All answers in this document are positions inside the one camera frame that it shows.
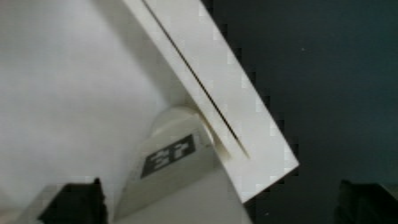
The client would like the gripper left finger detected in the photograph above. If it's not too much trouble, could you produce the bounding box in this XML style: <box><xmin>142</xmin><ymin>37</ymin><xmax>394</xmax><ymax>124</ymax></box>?
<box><xmin>16</xmin><ymin>178</ymin><xmax>111</xmax><ymax>224</ymax></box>

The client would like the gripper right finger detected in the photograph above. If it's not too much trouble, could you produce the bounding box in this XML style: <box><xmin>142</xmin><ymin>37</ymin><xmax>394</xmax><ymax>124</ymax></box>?
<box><xmin>337</xmin><ymin>180</ymin><xmax>398</xmax><ymax>224</ymax></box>

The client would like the white square table top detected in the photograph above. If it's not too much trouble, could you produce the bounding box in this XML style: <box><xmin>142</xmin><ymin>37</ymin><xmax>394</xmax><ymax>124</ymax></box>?
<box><xmin>0</xmin><ymin>0</ymin><xmax>232</xmax><ymax>224</ymax></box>

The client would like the white right fence wall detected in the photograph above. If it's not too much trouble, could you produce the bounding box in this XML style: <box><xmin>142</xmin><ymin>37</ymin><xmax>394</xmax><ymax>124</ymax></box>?
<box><xmin>140</xmin><ymin>0</ymin><xmax>300</xmax><ymax>204</ymax></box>

